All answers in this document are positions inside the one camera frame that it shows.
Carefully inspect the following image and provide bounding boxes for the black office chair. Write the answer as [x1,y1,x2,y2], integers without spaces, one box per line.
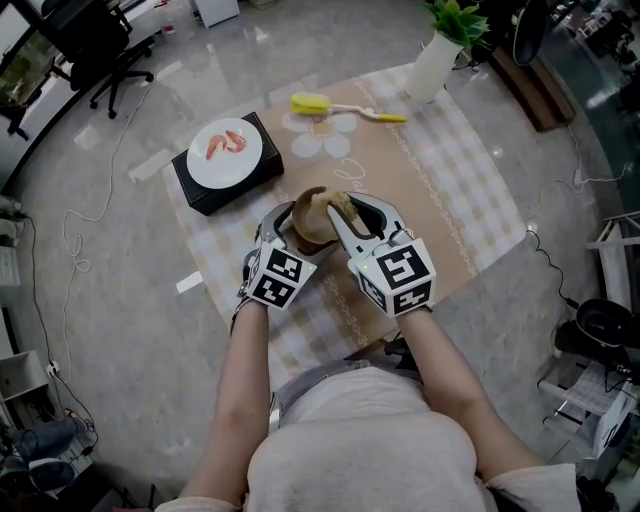
[29,0,155,120]

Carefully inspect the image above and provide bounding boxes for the black wok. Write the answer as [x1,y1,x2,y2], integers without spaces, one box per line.
[574,298,632,347]

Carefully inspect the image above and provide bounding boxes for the white water dispenser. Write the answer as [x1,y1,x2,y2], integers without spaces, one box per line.
[192,0,240,29]

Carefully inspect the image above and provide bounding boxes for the yellow sponge bottle brush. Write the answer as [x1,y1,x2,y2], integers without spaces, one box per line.
[290,93,408,124]

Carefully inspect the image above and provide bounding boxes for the white box black print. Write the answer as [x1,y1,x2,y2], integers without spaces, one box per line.
[592,394,634,459]

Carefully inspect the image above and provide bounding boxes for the black stove base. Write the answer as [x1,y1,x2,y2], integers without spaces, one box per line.
[553,322,634,367]

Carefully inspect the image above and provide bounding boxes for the white tall vase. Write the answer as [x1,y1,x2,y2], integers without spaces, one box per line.
[403,29,466,105]

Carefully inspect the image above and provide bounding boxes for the black floor cable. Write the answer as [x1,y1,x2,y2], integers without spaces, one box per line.
[19,214,99,441]

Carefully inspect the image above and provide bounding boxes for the white metal shelf rack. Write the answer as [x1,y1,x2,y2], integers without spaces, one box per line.
[587,212,640,311]

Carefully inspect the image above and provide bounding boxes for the beige checked tablecloth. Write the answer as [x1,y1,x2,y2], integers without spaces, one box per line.
[162,62,529,396]

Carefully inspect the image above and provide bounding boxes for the person's left forearm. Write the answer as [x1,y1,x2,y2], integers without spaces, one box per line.
[212,298,274,441]

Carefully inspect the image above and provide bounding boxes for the brown wooden platform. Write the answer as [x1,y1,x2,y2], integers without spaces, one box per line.
[487,44,579,132]

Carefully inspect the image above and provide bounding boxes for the white open cabinet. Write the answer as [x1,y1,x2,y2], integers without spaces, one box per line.
[0,349,50,402]

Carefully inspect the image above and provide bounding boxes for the person's grey shirt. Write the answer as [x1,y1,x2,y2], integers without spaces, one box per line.
[167,367,584,512]

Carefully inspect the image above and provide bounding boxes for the tan scrubbing sponge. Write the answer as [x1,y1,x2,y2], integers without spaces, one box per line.
[308,188,362,222]

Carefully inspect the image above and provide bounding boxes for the black power cable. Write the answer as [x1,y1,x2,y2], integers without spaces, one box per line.
[524,230,581,309]

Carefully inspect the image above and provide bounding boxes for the black oval device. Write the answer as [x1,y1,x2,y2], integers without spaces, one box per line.
[512,0,550,67]

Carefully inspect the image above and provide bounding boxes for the white floor cable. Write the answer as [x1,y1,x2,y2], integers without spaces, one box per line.
[59,82,154,374]

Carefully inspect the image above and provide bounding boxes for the black leather box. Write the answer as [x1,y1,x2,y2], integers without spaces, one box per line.
[171,111,285,217]

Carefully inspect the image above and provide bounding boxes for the white cable with adapter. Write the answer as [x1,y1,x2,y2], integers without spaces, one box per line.
[524,124,631,236]

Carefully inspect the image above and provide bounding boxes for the person's right forearm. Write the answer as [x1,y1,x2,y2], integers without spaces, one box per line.
[396,305,501,441]

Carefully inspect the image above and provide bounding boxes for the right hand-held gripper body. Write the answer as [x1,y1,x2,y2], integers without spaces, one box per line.
[348,226,437,319]

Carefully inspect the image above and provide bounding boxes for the green leafy plant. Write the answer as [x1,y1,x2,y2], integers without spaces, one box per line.
[424,0,491,54]

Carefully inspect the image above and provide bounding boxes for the white frame checked cloth rack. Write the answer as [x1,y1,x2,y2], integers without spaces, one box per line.
[537,359,634,459]

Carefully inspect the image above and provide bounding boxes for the dark grey bag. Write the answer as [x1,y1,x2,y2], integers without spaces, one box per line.
[9,417,91,499]

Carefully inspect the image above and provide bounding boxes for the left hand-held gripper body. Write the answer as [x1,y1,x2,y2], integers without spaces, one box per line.
[243,226,319,312]

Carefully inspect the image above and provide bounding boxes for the brown bowl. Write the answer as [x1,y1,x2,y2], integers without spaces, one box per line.
[291,185,351,245]

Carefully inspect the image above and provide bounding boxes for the black framed window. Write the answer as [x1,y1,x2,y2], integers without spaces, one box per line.
[0,0,74,144]

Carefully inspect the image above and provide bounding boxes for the white round plate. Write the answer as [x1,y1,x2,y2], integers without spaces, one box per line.
[186,118,263,190]

